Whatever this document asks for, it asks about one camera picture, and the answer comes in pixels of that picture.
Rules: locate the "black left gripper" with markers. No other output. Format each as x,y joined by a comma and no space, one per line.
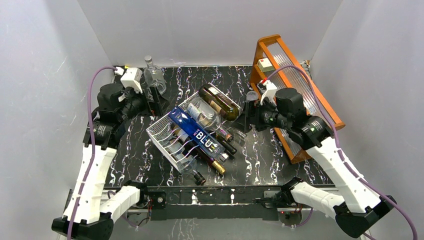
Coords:
159,105

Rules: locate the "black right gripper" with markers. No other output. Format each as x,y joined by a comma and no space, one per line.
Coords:
251,115

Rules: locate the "clear round glass bottle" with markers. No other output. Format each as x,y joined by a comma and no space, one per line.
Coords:
154,76

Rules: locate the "blue square glass bottle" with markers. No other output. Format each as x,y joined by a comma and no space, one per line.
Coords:
198,134

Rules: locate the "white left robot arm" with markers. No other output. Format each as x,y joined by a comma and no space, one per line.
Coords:
105,128

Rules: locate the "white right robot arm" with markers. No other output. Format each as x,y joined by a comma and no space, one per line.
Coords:
356,207

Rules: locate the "green wine bottle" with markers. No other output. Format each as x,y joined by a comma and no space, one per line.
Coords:
219,102

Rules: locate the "dark black-capped wine bottle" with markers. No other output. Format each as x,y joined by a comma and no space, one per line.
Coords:
229,147

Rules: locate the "clear labelled wine bottle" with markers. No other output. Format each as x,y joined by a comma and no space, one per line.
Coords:
207,117

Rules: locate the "dark gold-capped wine bottle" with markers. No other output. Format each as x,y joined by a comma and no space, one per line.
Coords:
192,148

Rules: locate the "clear bottom glass bottle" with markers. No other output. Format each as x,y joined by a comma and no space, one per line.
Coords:
189,169

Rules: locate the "small clear plastic cup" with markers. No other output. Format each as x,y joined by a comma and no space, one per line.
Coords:
251,96

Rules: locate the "small white box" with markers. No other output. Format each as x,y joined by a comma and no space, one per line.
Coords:
265,65

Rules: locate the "orange wooden shelf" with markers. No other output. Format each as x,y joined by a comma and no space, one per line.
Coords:
288,73

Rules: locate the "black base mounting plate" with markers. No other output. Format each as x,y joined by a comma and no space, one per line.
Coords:
215,202

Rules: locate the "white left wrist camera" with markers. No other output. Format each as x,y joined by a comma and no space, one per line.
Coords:
131,78

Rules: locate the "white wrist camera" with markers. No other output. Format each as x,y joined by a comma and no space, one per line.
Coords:
269,90
131,78

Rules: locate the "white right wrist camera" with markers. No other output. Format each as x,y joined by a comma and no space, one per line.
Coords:
269,90

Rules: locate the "white wire wine rack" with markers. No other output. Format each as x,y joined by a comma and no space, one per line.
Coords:
166,141

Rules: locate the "aluminium frame rail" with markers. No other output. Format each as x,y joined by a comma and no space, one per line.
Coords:
90,218

